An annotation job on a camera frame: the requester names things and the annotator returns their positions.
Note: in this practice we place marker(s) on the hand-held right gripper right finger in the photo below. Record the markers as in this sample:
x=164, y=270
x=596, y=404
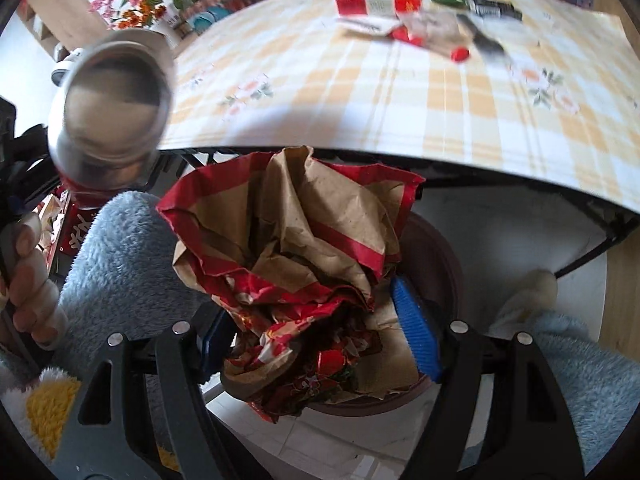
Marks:
x=415, y=335

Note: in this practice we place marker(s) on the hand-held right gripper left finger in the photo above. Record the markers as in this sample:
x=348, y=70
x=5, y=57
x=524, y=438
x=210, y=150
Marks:
x=215, y=340

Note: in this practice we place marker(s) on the brown plastic bin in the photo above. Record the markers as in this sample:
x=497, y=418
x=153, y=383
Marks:
x=435, y=260

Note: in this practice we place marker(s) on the metal drink can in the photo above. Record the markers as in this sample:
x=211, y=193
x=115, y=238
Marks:
x=112, y=115

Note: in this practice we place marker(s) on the brown red paper bag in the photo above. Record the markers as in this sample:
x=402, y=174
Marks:
x=300, y=220

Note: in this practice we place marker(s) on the small red packet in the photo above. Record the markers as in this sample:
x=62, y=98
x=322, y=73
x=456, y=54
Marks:
x=460, y=53

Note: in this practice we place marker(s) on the clear plastic wrapper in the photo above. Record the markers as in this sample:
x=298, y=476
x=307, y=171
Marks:
x=435, y=30

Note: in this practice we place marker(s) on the red white carton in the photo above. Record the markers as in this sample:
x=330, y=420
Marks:
x=380, y=2

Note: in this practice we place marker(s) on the person's left forearm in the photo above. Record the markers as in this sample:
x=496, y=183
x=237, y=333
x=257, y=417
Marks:
x=45, y=400

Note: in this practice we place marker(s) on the person's left hand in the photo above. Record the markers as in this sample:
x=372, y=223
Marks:
x=30, y=285

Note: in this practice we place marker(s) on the white desk fan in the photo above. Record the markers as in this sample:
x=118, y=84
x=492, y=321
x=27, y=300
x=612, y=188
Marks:
x=67, y=67

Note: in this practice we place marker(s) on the person's left leg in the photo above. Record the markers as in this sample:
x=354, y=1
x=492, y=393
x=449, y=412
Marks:
x=125, y=270

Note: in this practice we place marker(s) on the person's leg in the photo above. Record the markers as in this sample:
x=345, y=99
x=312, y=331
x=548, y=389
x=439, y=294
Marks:
x=590, y=375
x=125, y=270

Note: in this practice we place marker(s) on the beige slipper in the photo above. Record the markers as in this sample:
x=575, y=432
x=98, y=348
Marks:
x=537, y=285

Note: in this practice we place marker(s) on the person's right leg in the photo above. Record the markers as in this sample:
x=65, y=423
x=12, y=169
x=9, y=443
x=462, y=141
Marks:
x=590, y=375

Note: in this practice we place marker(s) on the orange flower bouquet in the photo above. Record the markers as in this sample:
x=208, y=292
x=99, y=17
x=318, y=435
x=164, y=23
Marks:
x=142, y=12

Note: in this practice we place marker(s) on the yellow checked floral tablecloth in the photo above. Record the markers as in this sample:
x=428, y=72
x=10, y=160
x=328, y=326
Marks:
x=350, y=100

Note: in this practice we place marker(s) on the scalloped flower basket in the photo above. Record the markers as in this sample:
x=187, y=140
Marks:
x=220, y=2

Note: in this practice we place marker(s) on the small black box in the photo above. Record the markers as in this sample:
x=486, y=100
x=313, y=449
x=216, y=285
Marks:
x=495, y=10

